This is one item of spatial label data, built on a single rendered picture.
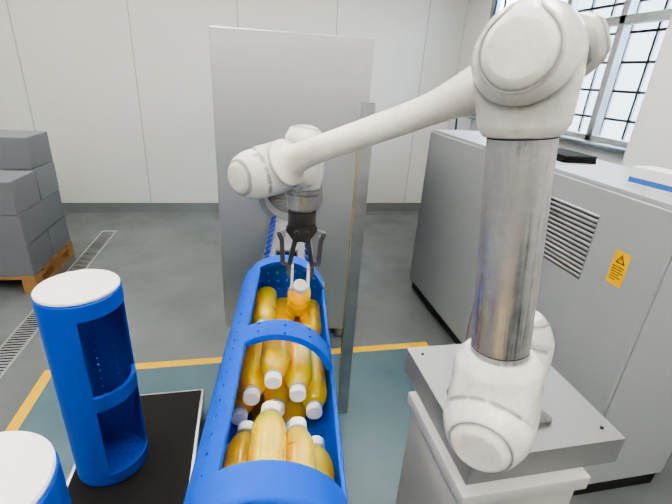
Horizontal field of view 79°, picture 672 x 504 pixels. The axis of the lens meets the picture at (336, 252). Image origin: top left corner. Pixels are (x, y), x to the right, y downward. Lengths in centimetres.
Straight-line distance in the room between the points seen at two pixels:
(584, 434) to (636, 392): 108
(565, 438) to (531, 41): 86
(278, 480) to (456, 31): 577
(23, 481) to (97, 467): 105
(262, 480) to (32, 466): 55
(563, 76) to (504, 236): 23
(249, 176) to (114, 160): 496
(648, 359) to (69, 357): 223
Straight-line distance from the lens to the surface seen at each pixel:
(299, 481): 72
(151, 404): 250
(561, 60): 59
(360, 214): 192
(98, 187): 592
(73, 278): 184
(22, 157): 427
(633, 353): 206
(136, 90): 559
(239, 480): 72
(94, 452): 207
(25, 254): 410
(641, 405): 233
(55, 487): 110
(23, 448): 116
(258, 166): 86
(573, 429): 118
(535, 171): 66
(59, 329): 172
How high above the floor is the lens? 180
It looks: 23 degrees down
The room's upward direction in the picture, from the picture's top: 4 degrees clockwise
